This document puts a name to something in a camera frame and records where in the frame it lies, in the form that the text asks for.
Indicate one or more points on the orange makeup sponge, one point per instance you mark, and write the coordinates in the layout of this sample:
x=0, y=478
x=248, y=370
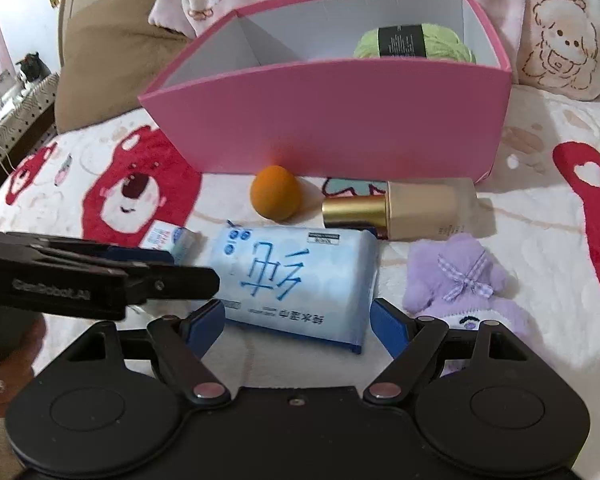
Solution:
x=275, y=192

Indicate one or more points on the brown pillow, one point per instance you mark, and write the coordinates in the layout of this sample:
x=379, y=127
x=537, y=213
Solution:
x=105, y=60

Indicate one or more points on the pink cardboard box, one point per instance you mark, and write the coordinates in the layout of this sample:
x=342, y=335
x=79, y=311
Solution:
x=330, y=120

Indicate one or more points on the foundation bottle with gold cap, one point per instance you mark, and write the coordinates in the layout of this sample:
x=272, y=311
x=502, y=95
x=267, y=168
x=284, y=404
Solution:
x=430, y=207

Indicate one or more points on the purple plush toy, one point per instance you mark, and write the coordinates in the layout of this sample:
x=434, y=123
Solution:
x=445, y=270

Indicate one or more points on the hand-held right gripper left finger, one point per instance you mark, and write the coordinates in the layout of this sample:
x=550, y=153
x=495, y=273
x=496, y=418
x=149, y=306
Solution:
x=205, y=322

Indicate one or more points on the green yarn ball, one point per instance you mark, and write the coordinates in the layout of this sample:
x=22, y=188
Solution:
x=445, y=47

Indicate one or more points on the side table with patterned cloth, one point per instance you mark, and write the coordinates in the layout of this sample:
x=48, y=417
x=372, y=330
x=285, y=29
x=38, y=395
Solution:
x=25, y=105

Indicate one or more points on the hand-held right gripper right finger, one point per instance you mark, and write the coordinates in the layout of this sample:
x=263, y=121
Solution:
x=387, y=327

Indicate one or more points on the black and white plush toy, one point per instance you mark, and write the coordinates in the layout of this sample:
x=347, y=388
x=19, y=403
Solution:
x=32, y=67

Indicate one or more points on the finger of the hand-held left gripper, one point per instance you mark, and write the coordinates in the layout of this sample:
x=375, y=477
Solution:
x=180, y=282
x=145, y=256

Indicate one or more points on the small white tissue pack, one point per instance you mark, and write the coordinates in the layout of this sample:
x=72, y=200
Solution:
x=177, y=242

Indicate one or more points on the large light blue tissue pack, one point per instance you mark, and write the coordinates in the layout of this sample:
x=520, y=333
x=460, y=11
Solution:
x=305, y=280

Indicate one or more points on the person's left hand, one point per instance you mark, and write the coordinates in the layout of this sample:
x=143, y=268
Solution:
x=22, y=350

